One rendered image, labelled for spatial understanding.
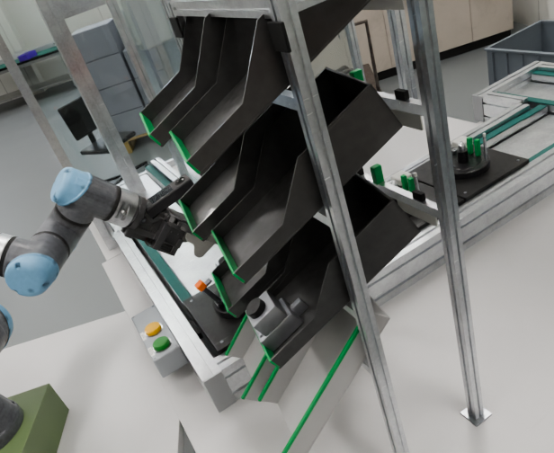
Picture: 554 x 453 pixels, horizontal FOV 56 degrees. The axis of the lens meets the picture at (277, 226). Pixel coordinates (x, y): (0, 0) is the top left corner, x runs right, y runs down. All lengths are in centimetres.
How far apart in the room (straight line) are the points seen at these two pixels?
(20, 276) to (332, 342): 54
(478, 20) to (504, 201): 433
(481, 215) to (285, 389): 73
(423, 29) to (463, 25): 501
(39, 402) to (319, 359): 70
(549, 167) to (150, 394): 119
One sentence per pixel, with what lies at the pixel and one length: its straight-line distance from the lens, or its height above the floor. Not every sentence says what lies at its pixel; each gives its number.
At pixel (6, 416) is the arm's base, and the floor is 100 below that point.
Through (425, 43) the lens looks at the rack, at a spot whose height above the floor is 155.
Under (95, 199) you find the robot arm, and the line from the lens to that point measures 104.
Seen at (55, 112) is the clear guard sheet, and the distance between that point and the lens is 238.
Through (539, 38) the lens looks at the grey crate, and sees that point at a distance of 326.
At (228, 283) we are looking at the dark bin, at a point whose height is 120.
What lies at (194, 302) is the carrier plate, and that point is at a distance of 134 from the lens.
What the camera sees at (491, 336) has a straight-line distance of 121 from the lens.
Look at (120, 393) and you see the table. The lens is 140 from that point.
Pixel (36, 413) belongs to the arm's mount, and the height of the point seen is 96.
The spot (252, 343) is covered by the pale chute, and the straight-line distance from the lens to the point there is 108.
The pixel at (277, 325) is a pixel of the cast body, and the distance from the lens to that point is 77.
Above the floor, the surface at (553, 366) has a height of 86.
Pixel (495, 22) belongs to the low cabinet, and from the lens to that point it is 581.
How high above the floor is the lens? 173
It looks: 30 degrees down
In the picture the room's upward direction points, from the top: 19 degrees counter-clockwise
